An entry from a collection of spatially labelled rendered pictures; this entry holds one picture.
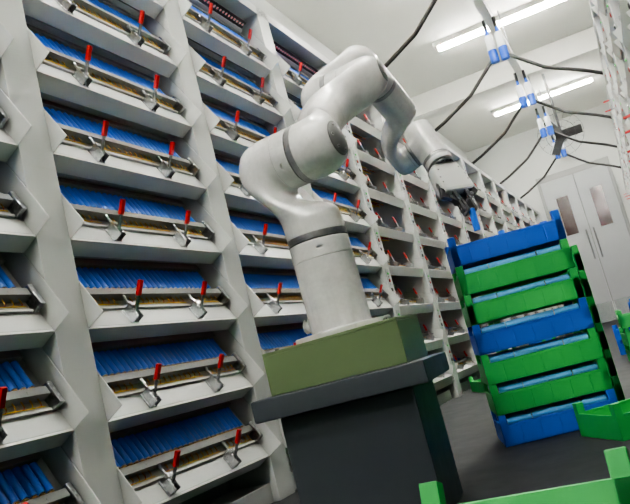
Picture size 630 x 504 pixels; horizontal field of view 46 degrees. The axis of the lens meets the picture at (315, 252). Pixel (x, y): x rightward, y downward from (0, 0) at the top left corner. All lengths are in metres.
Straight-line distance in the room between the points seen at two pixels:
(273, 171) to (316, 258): 0.20
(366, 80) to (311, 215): 0.45
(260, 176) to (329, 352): 0.38
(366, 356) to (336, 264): 0.19
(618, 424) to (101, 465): 1.08
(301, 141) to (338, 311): 0.33
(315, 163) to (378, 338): 0.36
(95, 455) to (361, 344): 0.56
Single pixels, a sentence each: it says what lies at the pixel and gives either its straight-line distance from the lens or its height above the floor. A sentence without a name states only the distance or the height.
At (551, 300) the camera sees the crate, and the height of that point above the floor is 0.33.
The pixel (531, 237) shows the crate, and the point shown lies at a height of 0.50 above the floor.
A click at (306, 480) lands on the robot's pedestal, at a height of 0.12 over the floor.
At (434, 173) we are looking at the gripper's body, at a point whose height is 0.75.
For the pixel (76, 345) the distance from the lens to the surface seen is 1.56.
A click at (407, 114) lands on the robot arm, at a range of 2.08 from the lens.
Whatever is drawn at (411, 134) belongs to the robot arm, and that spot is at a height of 0.90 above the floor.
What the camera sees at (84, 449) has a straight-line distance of 1.52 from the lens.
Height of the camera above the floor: 0.30
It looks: 9 degrees up
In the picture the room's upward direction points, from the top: 14 degrees counter-clockwise
